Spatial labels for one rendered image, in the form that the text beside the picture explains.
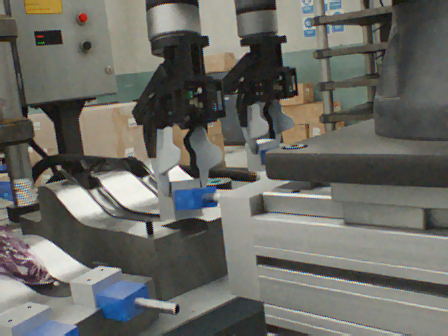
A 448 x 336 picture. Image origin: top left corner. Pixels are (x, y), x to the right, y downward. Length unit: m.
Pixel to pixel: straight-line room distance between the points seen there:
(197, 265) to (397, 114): 0.48
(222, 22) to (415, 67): 8.46
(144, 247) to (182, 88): 0.22
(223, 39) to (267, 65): 7.80
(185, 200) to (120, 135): 3.99
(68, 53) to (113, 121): 3.10
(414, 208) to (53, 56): 1.35
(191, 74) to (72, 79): 0.94
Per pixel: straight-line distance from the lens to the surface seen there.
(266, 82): 0.98
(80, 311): 0.63
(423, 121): 0.34
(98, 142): 4.86
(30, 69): 1.58
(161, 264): 0.74
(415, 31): 0.36
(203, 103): 0.74
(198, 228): 0.80
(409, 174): 0.31
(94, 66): 1.66
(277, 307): 0.45
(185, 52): 0.73
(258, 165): 1.02
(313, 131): 7.60
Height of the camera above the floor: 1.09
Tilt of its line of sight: 10 degrees down
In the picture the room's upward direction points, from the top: 7 degrees counter-clockwise
